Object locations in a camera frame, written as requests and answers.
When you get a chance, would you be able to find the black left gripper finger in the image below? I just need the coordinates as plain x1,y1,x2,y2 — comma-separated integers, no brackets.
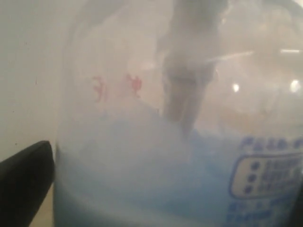
0,140,53,227

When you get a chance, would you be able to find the blue pump soap bottle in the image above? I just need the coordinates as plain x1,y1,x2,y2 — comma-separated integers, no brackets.
53,0,303,227

